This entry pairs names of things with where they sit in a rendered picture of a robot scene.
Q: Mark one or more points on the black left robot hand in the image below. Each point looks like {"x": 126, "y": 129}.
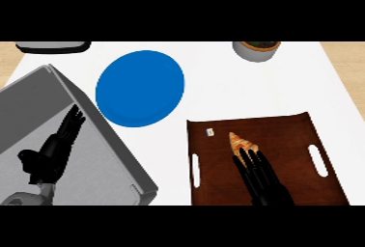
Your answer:
{"x": 50, "y": 154}

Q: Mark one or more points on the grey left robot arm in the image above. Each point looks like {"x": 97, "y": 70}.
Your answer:
{"x": 30, "y": 196}

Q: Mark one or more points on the brown wooden tray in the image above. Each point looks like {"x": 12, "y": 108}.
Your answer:
{"x": 285, "y": 154}

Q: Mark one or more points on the grey and black appliance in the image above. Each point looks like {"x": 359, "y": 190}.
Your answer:
{"x": 52, "y": 47}

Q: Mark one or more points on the small white label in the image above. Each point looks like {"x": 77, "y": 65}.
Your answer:
{"x": 210, "y": 131}

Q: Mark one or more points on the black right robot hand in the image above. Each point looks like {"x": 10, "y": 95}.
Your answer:
{"x": 263, "y": 180}

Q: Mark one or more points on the blue round plate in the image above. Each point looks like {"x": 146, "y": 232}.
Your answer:
{"x": 139, "y": 88}

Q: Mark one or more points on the grey pot with plant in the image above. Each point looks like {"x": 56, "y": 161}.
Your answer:
{"x": 256, "y": 50}

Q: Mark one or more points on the large flat grey door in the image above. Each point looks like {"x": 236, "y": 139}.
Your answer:
{"x": 86, "y": 154}

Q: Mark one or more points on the golden brown croissant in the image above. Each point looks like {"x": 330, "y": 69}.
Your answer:
{"x": 241, "y": 144}

